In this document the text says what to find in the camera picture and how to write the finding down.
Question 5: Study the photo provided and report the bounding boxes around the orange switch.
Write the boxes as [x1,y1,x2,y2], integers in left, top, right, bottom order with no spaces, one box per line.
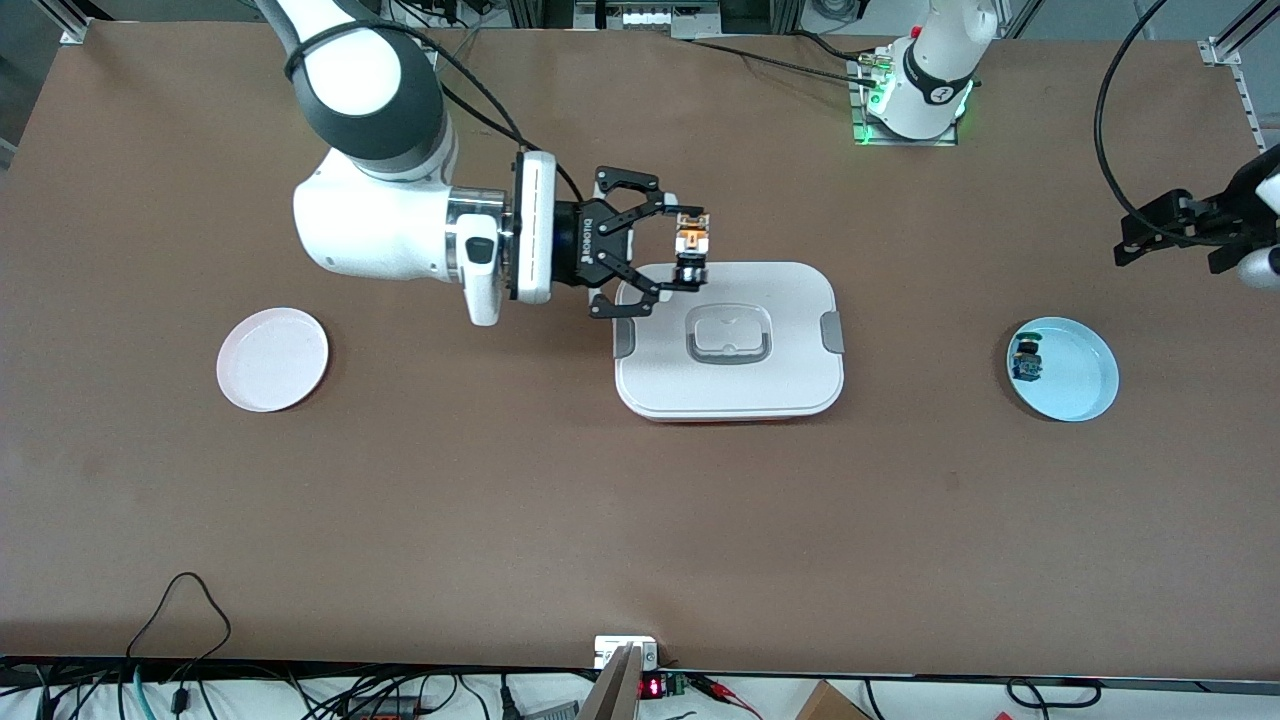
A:
[672,210,713,293]

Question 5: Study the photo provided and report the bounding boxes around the white lidded box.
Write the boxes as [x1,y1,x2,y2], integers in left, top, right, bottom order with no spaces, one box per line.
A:
[612,261,846,423]

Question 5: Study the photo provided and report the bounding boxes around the brown cardboard box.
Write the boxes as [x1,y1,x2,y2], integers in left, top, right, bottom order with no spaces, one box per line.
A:
[795,680,871,720]

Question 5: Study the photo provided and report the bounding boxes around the light blue round plate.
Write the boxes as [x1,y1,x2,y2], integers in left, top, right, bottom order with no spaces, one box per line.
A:
[1006,317,1120,423]

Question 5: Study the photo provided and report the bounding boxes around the white socket block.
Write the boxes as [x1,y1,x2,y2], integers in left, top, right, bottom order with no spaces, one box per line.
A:
[594,635,659,671]

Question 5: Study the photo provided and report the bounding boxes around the pink round plate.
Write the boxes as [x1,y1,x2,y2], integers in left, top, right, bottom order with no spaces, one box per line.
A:
[216,307,330,413]

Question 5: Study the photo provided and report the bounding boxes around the red test clip leads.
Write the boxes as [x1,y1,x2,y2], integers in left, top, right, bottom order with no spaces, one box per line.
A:
[690,673,761,720]

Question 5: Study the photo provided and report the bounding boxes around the white table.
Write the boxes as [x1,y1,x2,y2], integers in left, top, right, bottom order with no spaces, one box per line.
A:
[0,672,1280,720]

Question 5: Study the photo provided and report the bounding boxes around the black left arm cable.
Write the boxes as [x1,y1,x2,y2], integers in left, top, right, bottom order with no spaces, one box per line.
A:
[1095,0,1216,246]

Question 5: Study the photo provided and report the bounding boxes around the aluminium frame post with bracket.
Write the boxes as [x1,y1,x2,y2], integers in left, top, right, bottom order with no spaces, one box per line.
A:
[1198,0,1280,136]

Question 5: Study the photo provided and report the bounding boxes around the black cable to arm base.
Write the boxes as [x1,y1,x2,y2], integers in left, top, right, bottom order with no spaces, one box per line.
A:
[690,30,881,83]

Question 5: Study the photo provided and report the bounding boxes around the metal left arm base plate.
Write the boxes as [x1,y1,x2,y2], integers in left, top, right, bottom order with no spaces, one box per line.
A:
[852,55,959,148]

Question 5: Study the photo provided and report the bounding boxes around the grey camera pole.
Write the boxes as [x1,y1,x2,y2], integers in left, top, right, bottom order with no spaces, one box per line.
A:
[575,645,641,720]

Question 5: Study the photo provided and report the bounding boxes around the black adapter cable loop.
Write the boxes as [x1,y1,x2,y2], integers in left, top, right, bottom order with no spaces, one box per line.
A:
[1005,678,1103,711]

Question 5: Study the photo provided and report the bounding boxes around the thin black looped cable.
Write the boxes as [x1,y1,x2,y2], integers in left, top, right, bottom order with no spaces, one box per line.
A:
[125,572,233,666]

